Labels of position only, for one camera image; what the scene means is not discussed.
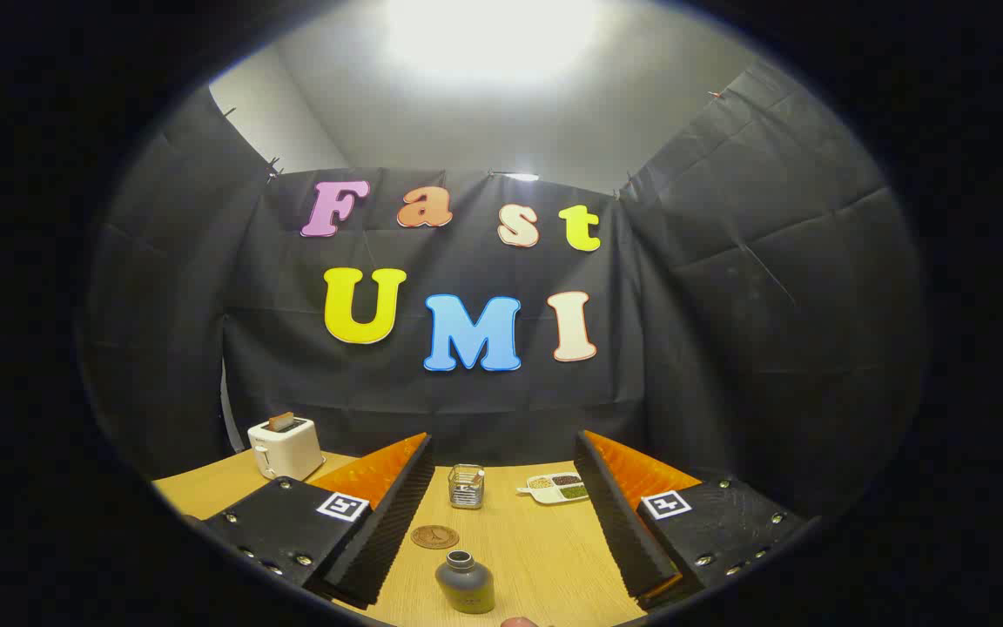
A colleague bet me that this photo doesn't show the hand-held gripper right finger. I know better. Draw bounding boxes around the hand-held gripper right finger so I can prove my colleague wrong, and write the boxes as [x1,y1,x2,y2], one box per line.
[573,429,807,610]

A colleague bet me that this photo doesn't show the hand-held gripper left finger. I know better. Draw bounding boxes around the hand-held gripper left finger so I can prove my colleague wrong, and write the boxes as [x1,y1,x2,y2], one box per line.
[201,433,434,610]

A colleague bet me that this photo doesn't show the round brown coaster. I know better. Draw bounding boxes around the round brown coaster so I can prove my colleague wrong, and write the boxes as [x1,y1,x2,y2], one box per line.
[410,524,461,550]

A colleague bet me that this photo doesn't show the silver juice bottle green label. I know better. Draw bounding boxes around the silver juice bottle green label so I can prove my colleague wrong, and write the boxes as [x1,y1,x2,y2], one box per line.
[434,550,496,615]

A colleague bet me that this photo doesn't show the white divided dish with grains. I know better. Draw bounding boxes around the white divided dish with grains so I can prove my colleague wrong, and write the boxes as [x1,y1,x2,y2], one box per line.
[516,472,591,505]

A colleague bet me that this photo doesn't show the wooden table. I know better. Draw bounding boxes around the wooden table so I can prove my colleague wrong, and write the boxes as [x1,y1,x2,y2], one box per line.
[153,448,703,627]

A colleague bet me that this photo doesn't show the white toaster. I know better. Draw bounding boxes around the white toaster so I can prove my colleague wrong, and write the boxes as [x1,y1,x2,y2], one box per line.
[247,416,326,482]

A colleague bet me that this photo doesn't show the wire mesh holder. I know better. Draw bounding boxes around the wire mesh holder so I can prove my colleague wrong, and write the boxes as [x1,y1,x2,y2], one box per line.
[448,464,486,510]

